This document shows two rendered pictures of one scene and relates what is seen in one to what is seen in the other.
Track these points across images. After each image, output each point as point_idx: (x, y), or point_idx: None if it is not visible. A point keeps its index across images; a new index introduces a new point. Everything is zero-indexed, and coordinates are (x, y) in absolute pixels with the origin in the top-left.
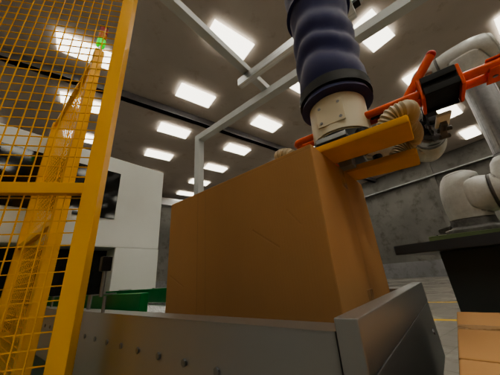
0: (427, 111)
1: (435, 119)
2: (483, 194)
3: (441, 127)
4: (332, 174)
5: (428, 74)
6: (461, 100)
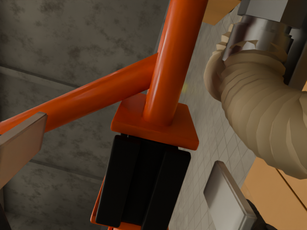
0: (186, 151)
1: (224, 173)
2: None
3: (255, 208)
4: None
5: (39, 143)
6: (168, 227)
